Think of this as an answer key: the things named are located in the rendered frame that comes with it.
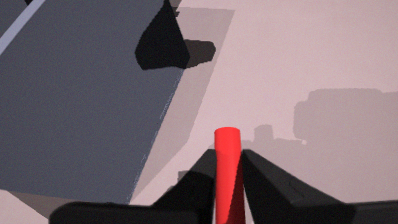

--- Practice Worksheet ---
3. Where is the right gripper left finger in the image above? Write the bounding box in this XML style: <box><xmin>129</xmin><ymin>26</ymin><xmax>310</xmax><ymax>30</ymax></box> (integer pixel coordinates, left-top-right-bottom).
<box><xmin>48</xmin><ymin>149</ymin><xmax>217</xmax><ymax>224</ymax></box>

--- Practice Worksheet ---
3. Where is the dark grey open box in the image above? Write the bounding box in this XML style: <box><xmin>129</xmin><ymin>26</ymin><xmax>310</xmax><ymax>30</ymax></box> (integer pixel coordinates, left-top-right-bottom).
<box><xmin>0</xmin><ymin>0</ymin><xmax>190</xmax><ymax>205</ymax></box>

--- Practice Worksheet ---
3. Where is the red peg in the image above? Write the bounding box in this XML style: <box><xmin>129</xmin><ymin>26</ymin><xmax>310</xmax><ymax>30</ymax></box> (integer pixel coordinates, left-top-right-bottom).
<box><xmin>214</xmin><ymin>127</ymin><xmax>246</xmax><ymax>224</ymax></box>

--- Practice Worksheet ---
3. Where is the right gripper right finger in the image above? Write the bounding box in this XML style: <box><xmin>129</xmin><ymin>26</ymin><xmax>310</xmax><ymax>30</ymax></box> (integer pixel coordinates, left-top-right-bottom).
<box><xmin>242</xmin><ymin>149</ymin><xmax>398</xmax><ymax>224</ymax></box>

